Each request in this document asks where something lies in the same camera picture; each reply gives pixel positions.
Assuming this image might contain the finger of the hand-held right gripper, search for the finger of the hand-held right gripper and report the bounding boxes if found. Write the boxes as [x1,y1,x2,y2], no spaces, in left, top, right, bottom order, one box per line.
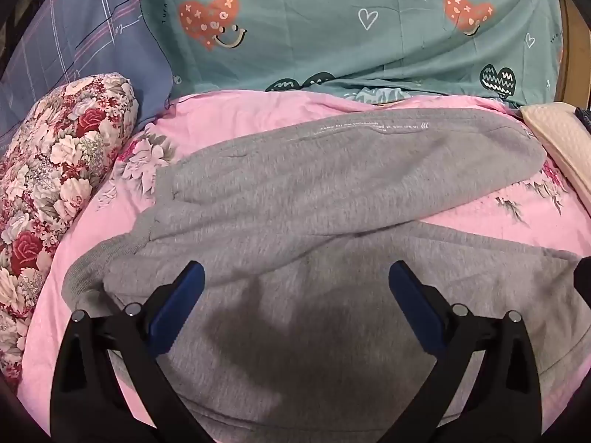
[574,257,591,308]

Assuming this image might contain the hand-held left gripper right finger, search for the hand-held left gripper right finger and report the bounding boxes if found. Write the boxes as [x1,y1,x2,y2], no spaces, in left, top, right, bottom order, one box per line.
[389,261,542,443]

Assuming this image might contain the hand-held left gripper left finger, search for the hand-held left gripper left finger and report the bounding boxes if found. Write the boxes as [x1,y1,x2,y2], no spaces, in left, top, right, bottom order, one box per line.
[50,261,218,443]

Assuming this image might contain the grey pants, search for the grey pants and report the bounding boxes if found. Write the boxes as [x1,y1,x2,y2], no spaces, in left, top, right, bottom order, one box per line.
[62,108,591,443]

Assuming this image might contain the beige textured cushion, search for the beige textured cushion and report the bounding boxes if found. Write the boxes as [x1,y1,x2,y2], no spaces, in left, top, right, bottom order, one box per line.
[519,103,591,195]

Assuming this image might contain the red floral pillow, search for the red floral pillow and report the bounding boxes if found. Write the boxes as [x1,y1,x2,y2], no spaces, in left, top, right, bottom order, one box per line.
[0,73,139,393]

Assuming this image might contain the pink floral bedsheet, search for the pink floral bedsheet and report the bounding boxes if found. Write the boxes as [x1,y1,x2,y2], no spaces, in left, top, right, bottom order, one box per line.
[16,89,591,430]

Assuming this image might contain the blue plaid pillow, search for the blue plaid pillow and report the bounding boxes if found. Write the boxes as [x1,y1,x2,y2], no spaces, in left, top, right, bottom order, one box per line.
[0,0,174,148]

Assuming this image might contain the teal heart print quilt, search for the teal heart print quilt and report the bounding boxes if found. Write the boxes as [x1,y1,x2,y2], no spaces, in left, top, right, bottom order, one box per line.
[139,0,566,107]

